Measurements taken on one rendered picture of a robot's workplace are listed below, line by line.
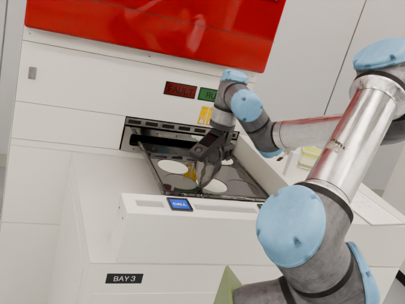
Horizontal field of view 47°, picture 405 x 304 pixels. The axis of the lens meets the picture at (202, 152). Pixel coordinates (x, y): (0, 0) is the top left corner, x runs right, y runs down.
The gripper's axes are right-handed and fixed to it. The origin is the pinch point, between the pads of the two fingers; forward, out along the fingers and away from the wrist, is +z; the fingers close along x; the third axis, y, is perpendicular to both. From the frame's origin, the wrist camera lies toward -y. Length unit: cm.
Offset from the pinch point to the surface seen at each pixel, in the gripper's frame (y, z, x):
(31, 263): -14, 58, 54
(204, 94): 27.7, -18.3, 24.8
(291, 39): 209, -31, 80
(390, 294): 172, 92, -52
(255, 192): 17.0, 1.7, -10.7
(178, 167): 5.9, 1.5, 13.2
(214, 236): -18.7, 1.0, -18.8
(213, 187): 5.0, 1.5, -1.7
